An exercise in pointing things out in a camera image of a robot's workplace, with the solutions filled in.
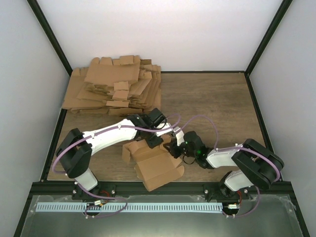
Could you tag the black frame post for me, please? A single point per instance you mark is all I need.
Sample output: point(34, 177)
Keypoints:
point(35, 7)
point(279, 15)

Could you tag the black right frame post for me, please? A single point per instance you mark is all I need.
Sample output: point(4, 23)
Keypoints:
point(279, 15)

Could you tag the brown cardboard box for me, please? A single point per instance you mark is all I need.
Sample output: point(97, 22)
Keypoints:
point(155, 167)

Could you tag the black left frame post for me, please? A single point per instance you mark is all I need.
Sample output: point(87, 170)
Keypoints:
point(35, 7)

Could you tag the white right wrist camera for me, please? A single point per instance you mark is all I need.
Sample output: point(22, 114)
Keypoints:
point(179, 134)

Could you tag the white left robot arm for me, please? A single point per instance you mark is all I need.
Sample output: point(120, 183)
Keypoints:
point(77, 148)

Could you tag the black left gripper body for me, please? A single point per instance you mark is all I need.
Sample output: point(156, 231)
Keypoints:
point(152, 143)

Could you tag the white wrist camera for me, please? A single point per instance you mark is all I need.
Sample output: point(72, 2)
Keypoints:
point(164, 130)
point(179, 134)

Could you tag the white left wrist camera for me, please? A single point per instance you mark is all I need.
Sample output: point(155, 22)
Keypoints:
point(164, 130)

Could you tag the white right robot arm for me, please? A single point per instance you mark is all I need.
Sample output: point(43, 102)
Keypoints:
point(257, 165)

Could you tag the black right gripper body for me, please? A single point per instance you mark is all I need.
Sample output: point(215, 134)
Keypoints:
point(177, 153)

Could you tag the stack of flat cardboard boxes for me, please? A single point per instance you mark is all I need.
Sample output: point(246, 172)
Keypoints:
point(118, 87)

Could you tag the light blue slotted strip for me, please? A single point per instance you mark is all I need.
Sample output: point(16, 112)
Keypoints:
point(131, 207)

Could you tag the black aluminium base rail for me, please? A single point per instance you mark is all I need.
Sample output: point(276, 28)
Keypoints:
point(210, 190)

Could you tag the grey metal front plate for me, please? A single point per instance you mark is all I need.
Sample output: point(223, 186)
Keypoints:
point(267, 216)

